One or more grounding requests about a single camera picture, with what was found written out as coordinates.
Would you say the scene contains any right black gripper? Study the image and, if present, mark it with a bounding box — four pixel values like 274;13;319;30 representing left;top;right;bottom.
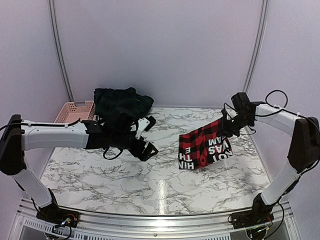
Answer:
216;113;254;138

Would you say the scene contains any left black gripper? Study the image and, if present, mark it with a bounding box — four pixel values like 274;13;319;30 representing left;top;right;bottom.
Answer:
110;131;159;162

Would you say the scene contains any red black plaid shirt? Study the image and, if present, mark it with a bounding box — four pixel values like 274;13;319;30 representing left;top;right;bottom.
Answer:
178;118;234;170

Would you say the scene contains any green plaid skirt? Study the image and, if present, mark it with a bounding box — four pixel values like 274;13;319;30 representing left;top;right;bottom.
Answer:
93;87;154;118

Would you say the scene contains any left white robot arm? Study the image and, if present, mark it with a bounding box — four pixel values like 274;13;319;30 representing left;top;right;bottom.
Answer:
0;108;158;223

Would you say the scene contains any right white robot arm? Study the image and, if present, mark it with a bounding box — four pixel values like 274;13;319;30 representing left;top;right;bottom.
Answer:
218;92;320;224

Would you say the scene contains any pink plastic basket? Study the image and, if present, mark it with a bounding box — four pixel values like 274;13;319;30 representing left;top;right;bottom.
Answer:
54;100;95;123

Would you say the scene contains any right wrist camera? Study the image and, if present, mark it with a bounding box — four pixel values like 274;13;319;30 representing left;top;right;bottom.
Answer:
221;108;232;121

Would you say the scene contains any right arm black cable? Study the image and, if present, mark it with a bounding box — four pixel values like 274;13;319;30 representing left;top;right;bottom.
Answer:
223;89;301;136

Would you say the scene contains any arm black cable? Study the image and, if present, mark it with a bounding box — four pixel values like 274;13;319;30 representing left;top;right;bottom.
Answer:
223;89;301;136
0;117;83;132

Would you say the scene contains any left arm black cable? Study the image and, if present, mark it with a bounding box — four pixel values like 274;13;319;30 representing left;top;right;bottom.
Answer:
0;117;83;132

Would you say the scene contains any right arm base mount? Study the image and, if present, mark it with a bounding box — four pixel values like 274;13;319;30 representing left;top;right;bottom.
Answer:
227;210;274;229

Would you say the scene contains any aluminium front table rail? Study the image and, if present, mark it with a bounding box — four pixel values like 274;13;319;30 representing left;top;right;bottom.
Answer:
8;198;301;240

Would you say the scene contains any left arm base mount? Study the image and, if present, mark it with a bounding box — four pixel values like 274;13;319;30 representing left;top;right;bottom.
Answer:
36;208;80;228

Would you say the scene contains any right aluminium frame post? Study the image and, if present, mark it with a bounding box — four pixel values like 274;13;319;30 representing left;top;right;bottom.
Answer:
242;0;270;93

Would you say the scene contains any aluminium frame post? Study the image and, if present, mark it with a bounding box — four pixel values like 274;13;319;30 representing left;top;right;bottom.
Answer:
47;0;74;102
242;0;270;93

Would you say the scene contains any left aluminium frame post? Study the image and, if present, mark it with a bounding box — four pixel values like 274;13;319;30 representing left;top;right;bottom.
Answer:
47;0;74;102

